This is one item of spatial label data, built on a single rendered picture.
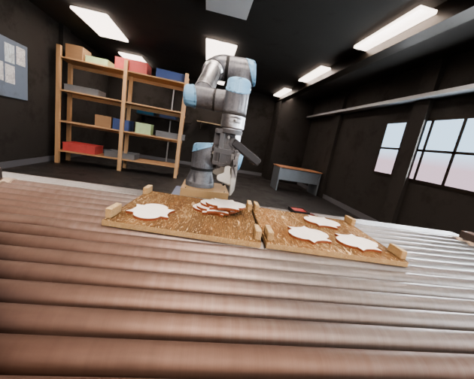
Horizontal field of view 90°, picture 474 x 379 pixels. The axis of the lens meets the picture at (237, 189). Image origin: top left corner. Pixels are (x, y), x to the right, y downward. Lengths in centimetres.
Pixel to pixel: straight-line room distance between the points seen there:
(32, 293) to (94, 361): 17
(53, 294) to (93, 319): 9
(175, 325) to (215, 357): 7
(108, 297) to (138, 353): 12
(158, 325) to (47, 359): 12
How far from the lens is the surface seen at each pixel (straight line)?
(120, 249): 58
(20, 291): 49
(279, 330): 42
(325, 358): 41
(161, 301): 43
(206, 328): 39
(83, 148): 665
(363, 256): 76
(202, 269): 51
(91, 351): 37
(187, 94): 87
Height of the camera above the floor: 118
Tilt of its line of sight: 11 degrees down
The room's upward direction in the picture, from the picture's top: 10 degrees clockwise
